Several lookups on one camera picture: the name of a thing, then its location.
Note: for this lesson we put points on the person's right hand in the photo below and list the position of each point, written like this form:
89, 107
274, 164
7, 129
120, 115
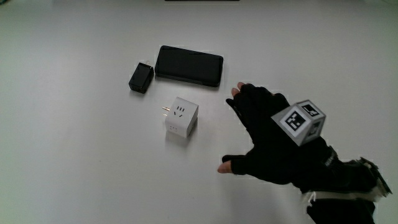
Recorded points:
267, 155

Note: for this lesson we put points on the white cube socket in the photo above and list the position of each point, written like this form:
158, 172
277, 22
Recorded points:
182, 118

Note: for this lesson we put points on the person's right forearm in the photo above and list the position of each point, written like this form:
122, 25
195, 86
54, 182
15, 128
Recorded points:
342, 213

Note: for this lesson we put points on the black power bank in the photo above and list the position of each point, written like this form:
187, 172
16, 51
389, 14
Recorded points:
189, 66

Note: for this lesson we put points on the black charger adapter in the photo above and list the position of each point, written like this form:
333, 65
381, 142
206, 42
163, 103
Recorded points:
141, 77

